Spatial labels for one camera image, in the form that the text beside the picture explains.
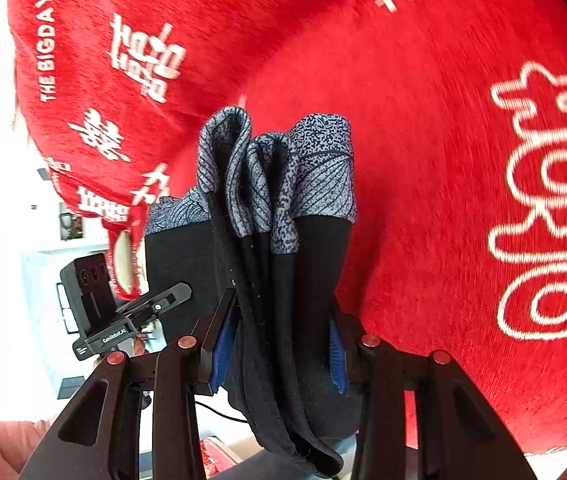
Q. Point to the red printed blanket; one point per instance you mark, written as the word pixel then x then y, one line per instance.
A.
pixel 413 160

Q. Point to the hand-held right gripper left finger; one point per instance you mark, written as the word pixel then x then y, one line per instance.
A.
pixel 223 352

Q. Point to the black pants with grey waistband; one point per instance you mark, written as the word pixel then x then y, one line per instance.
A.
pixel 308 280

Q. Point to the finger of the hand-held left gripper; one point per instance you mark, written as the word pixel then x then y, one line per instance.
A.
pixel 163 297

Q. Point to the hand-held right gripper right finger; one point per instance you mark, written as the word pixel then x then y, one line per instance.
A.
pixel 338 362

